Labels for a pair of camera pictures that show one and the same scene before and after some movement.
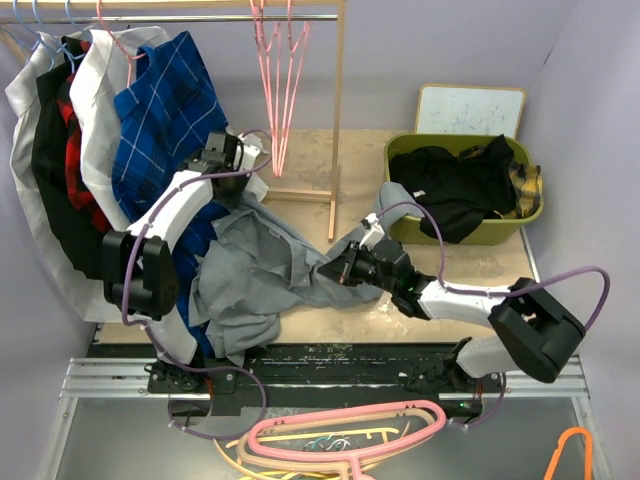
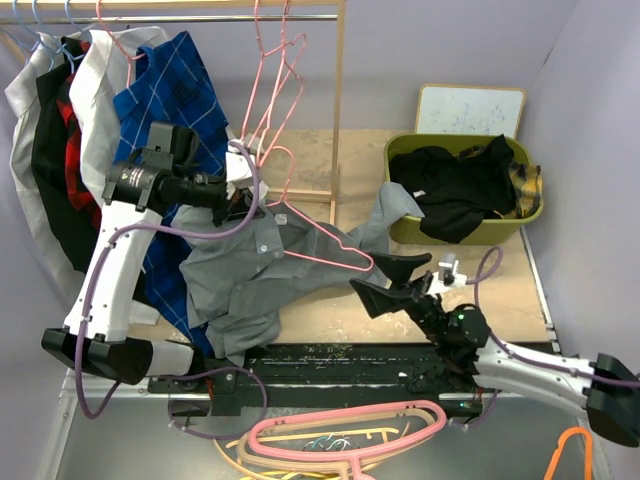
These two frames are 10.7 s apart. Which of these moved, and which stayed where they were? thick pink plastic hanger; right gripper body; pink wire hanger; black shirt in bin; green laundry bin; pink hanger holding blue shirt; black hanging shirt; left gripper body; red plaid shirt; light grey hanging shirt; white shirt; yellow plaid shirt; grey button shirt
Moved: left gripper body; grey button shirt; pink wire hanger; right gripper body
Stayed: white shirt; light grey hanging shirt; red plaid shirt; yellow plaid shirt; green laundry bin; black hanging shirt; black shirt in bin; pink hanger holding blue shirt; thick pink plastic hanger
